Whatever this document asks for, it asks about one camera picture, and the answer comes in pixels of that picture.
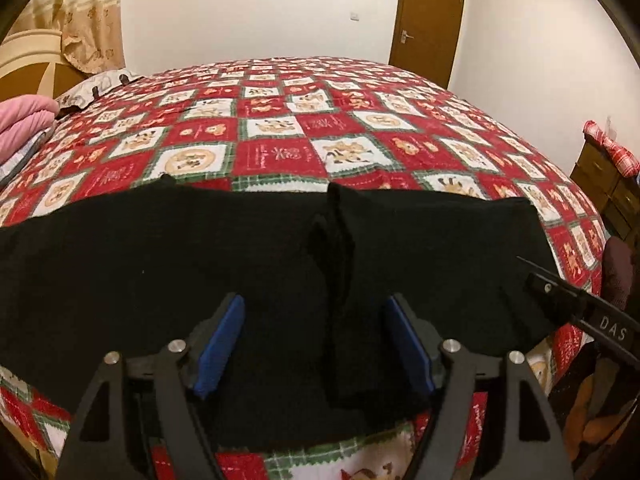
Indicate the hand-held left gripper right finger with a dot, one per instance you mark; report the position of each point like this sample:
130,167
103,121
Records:
407,350

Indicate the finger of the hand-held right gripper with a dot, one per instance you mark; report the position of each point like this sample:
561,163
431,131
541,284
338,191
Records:
555,292

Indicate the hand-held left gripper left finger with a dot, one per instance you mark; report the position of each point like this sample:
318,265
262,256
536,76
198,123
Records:
220,350

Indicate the black pants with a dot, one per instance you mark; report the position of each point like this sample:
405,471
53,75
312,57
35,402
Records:
150,270

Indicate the person's dark maroon clothing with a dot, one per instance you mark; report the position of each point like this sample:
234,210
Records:
620,270

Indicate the brown wooden dresser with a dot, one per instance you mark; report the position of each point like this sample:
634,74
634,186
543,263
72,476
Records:
607,190

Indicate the red checked cloth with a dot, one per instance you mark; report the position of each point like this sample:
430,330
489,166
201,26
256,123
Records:
617,152

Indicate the red printed bedspread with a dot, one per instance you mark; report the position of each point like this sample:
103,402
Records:
300,130

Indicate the white patterned pillow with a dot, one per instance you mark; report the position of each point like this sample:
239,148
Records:
92,87

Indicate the brown wooden door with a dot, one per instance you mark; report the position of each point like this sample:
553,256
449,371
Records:
430,20

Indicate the pink folded blanket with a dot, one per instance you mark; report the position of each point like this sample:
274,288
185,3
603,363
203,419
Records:
22,120

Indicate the cream wooden headboard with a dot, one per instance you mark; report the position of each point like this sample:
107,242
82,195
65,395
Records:
30,60

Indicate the beige floral curtain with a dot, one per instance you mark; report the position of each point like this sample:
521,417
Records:
95,20

